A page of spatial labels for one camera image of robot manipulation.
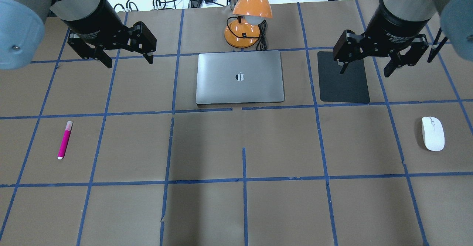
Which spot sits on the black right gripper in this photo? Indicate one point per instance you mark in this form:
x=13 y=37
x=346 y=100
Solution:
x=392 y=23

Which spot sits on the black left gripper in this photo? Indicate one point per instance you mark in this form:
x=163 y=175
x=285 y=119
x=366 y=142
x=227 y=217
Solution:
x=93 y=21

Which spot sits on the pink marker pen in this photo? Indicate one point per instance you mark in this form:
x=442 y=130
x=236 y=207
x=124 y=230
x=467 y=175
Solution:
x=65 y=140

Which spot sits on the white computer mouse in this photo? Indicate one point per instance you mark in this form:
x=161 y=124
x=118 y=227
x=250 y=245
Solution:
x=433 y=133

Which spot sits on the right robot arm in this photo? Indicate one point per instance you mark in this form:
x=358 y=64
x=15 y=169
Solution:
x=455 y=21

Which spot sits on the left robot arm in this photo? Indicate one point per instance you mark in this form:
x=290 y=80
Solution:
x=22 y=26

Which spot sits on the black mousepad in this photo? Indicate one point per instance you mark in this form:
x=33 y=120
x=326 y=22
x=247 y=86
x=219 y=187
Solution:
x=349 y=87

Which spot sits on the grey closed laptop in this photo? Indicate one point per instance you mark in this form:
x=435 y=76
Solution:
x=240 y=77

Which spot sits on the orange desk lamp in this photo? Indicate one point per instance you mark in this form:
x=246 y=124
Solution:
x=243 y=28

